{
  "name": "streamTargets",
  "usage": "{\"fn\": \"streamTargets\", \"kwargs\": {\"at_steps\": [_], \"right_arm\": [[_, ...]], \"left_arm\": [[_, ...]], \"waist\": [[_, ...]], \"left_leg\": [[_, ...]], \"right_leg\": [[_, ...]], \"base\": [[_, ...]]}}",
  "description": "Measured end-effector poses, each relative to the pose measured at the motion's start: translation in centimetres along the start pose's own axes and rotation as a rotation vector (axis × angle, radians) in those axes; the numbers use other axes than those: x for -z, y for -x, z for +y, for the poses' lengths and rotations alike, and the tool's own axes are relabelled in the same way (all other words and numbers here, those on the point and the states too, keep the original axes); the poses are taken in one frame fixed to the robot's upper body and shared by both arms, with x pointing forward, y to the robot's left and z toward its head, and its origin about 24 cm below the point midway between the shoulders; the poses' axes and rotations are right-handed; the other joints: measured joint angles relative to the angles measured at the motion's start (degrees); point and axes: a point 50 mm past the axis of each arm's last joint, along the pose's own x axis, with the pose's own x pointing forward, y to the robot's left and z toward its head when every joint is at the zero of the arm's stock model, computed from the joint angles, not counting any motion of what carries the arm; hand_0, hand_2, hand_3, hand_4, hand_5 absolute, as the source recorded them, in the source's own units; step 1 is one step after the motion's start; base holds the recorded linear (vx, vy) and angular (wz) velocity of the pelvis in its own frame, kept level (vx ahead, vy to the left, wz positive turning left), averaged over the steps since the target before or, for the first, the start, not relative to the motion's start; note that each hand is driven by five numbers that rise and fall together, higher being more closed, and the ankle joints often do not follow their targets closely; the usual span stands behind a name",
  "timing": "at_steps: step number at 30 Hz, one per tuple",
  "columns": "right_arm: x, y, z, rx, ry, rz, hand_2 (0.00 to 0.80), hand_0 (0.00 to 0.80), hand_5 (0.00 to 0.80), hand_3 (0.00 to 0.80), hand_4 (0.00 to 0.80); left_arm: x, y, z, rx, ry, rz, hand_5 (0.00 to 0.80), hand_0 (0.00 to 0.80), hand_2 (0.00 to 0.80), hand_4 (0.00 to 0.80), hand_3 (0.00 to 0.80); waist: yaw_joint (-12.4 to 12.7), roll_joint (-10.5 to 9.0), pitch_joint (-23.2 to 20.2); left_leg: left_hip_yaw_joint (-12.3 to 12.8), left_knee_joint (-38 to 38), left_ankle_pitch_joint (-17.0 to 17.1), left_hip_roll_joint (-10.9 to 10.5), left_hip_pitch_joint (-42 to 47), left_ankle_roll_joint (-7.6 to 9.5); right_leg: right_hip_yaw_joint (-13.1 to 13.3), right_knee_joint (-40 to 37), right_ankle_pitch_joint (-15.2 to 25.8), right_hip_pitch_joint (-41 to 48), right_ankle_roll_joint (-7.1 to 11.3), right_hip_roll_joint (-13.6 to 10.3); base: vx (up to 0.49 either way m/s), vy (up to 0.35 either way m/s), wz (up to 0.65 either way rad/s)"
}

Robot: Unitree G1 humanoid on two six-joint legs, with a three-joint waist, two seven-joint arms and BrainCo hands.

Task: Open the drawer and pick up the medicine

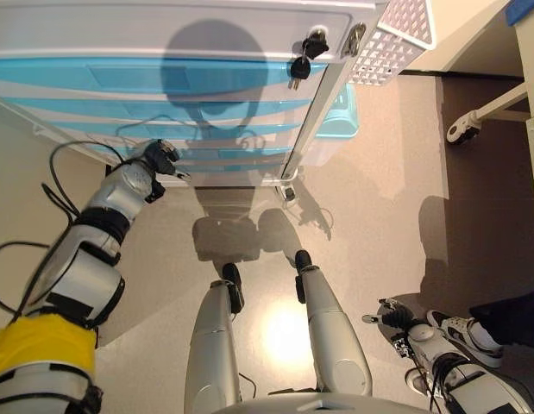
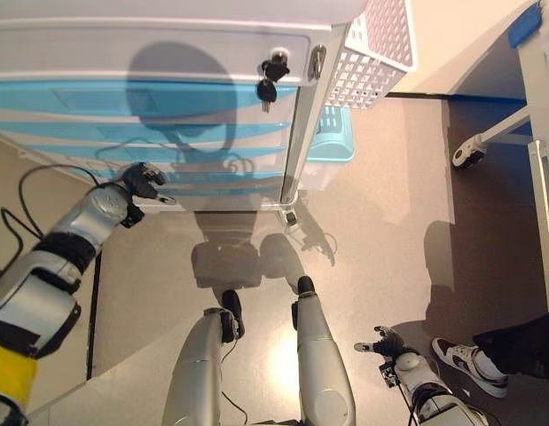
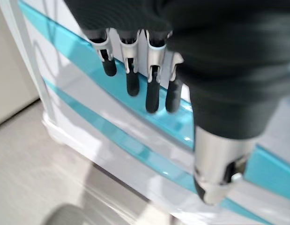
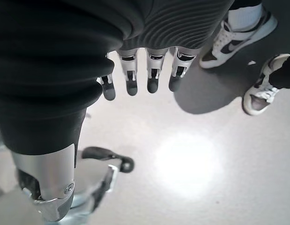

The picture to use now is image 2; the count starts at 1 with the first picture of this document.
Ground white brown sneaker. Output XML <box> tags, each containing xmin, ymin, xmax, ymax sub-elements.
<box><xmin>430</xmin><ymin>337</ymin><xmax>510</xmax><ymax>399</ymax></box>

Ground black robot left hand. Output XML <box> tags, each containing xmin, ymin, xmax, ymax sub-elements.
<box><xmin>116</xmin><ymin>162</ymin><xmax>177</xmax><ymax>206</ymax></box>

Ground white waste bin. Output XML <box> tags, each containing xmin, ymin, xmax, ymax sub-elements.
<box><xmin>300</xmin><ymin>156</ymin><xmax>347</xmax><ymax>193</ymax></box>

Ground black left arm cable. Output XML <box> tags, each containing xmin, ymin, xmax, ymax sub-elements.
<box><xmin>0</xmin><ymin>163</ymin><xmax>100</xmax><ymax>255</ymax></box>

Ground white hospital bed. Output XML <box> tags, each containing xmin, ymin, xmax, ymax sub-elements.
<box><xmin>387</xmin><ymin>0</ymin><xmax>549</xmax><ymax>170</ymax></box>

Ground blue front cart drawer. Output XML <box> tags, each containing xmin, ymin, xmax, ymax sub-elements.
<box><xmin>16</xmin><ymin>141</ymin><xmax>288</xmax><ymax>177</ymax></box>

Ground white blue medical cart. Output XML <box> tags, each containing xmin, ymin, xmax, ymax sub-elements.
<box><xmin>0</xmin><ymin>0</ymin><xmax>420</xmax><ymax>233</ymax></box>

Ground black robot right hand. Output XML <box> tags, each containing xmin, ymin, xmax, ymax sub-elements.
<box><xmin>353</xmin><ymin>326</ymin><xmax>411</xmax><ymax>359</ymax></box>

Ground grey robot right leg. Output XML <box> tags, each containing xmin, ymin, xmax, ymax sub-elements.
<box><xmin>291</xmin><ymin>275</ymin><xmax>357</xmax><ymax>426</ymax></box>

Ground white bed caster wheel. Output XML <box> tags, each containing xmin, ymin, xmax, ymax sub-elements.
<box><xmin>451</xmin><ymin>136</ymin><xmax>488</xmax><ymax>170</ymax></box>

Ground grey robot left leg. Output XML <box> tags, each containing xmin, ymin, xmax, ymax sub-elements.
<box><xmin>161</xmin><ymin>288</ymin><xmax>247</xmax><ymax>426</ymax></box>

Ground blue bed corner bumper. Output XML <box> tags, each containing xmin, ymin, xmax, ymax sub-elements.
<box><xmin>507</xmin><ymin>1</ymin><xmax>545</xmax><ymax>50</ymax></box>

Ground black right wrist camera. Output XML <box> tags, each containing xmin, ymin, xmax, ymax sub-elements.
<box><xmin>379</xmin><ymin>360</ymin><xmax>401</xmax><ymax>389</ymax></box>

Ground grey robot leg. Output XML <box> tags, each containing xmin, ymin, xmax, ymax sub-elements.
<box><xmin>291</xmin><ymin>275</ymin><xmax>357</xmax><ymax>426</ymax></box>
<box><xmin>161</xmin><ymin>288</ymin><xmax>247</xmax><ymax>426</ymax></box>

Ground white perforated side basket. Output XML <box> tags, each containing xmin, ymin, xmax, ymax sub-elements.
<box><xmin>328</xmin><ymin>0</ymin><xmax>420</xmax><ymax>113</ymax></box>

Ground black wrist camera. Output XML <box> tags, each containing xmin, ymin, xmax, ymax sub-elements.
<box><xmin>379</xmin><ymin>360</ymin><xmax>401</xmax><ymax>389</ymax></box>
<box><xmin>120</xmin><ymin>201</ymin><xmax>147</xmax><ymax>230</ymax></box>

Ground black cart keys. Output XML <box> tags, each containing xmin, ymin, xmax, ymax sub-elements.
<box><xmin>255</xmin><ymin>49</ymin><xmax>292</xmax><ymax>114</ymax></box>

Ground person leg black trousers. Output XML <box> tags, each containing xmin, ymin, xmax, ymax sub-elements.
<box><xmin>470</xmin><ymin>310</ymin><xmax>549</xmax><ymax>381</ymax></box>

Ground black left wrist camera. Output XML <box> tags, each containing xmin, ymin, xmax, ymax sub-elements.
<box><xmin>120</xmin><ymin>201</ymin><xmax>147</xmax><ymax>230</ymax></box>

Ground white metal bed rail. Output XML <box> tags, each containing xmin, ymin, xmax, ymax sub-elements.
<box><xmin>527</xmin><ymin>138</ymin><xmax>549</xmax><ymax>312</ymax></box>

